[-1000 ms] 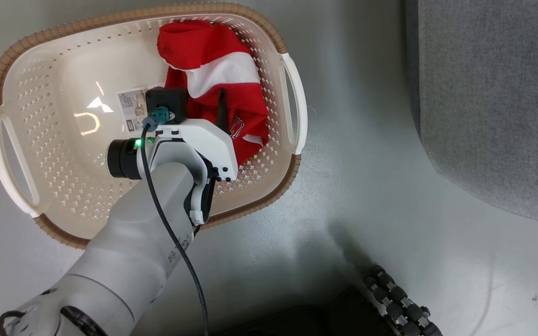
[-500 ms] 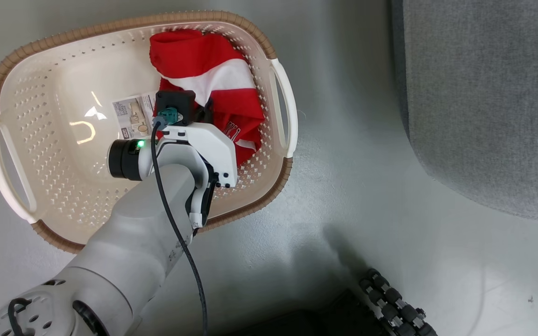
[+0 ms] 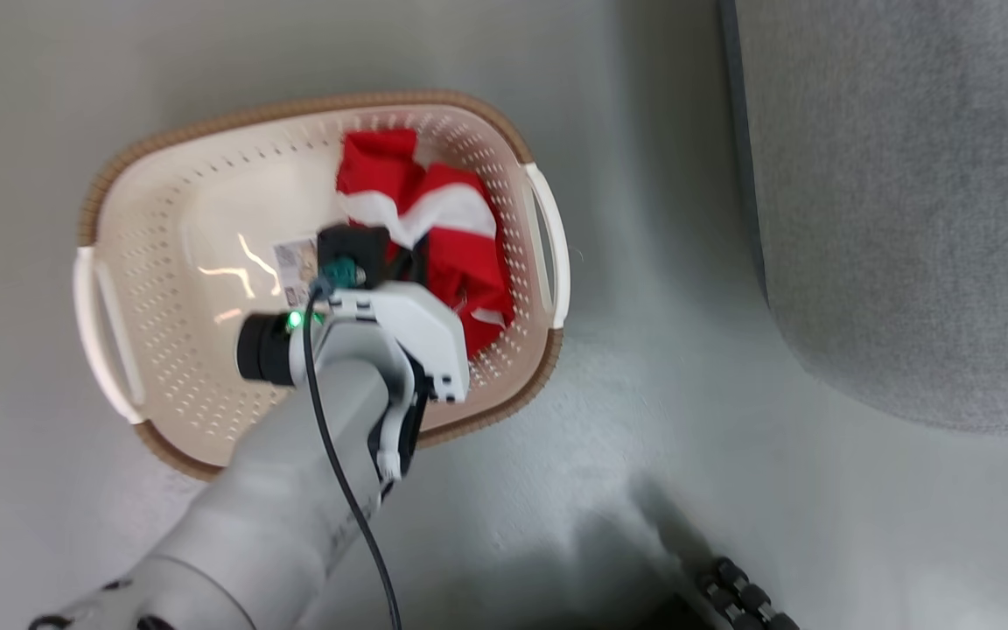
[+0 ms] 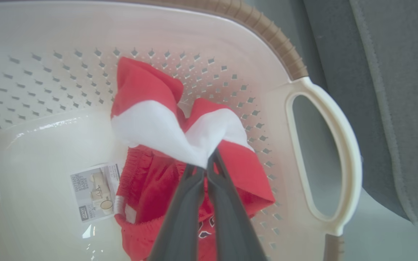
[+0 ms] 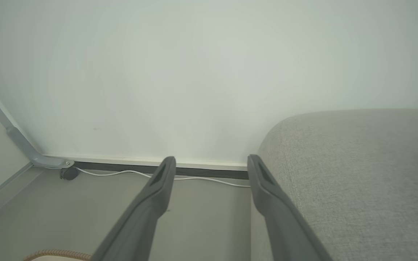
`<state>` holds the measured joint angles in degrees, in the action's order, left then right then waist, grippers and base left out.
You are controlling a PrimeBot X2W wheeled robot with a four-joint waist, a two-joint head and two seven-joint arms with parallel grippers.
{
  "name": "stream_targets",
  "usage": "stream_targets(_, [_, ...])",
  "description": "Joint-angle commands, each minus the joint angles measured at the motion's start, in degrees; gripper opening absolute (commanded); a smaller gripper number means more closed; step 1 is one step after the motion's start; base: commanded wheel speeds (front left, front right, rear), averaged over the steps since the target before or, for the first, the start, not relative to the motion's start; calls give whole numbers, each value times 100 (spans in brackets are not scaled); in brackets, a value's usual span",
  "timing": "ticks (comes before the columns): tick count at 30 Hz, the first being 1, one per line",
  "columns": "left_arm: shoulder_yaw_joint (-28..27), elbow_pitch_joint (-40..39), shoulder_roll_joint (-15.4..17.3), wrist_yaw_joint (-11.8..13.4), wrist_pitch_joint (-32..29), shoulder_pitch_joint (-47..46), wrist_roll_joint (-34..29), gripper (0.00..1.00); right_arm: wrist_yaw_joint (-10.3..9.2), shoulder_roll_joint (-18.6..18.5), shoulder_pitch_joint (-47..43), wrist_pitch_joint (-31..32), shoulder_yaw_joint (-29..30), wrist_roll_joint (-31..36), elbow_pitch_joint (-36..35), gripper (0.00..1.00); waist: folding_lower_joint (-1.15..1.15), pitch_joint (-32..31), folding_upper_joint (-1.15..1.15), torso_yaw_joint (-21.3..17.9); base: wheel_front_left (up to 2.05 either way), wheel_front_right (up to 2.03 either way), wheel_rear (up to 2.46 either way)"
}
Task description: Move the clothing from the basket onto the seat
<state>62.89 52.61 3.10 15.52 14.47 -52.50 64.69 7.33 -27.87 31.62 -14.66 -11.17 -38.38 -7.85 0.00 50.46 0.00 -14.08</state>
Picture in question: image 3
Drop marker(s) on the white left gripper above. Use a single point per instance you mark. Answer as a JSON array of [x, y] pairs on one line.
[[416, 328]]

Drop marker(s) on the red and white cloth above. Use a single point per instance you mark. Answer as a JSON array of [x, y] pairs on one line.
[[460, 262]]

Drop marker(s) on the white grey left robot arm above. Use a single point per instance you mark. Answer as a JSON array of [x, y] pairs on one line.
[[294, 490]]

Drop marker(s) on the grey upholstered furniture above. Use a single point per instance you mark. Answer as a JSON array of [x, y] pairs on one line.
[[889, 219]]

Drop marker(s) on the paper label sticker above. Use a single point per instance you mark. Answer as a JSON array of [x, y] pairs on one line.
[[294, 267]]

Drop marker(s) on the cream perforated laundry basket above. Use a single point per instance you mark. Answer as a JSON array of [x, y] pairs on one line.
[[180, 219]]

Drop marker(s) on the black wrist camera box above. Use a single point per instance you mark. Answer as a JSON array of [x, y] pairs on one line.
[[355, 245]]

